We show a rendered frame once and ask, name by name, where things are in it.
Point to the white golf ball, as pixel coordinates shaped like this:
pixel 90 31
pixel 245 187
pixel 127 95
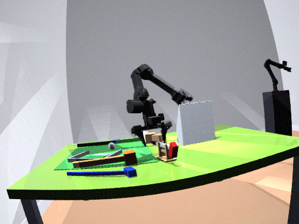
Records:
pixel 111 145

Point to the large green mat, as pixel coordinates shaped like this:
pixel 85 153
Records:
pixel 143 154

